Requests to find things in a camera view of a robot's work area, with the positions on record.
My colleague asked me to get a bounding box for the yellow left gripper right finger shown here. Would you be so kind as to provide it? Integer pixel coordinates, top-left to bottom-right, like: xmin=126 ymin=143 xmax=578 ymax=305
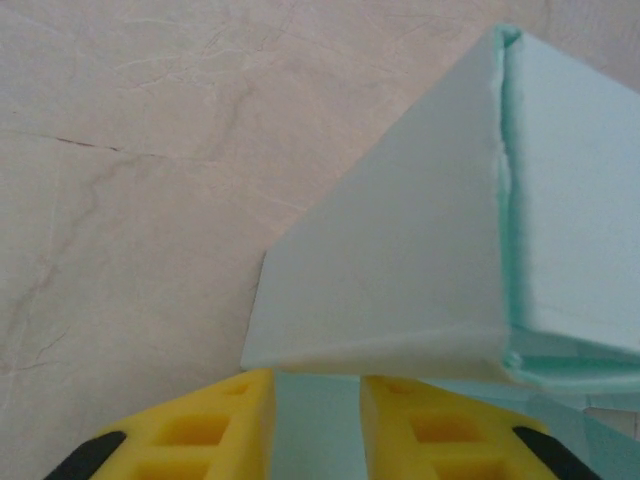
xmin=359 ymin=374 xmax=601 ymax=480

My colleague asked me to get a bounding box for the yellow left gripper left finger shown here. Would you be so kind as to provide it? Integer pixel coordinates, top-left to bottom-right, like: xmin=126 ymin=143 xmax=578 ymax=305
xmin=47 ymin=368 xmax=278 ymax=480

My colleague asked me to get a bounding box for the light teal paper box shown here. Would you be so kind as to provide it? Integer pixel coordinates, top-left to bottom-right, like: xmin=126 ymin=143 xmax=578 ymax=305
xmin=239 ymin=22 xmax=640 ymax=480

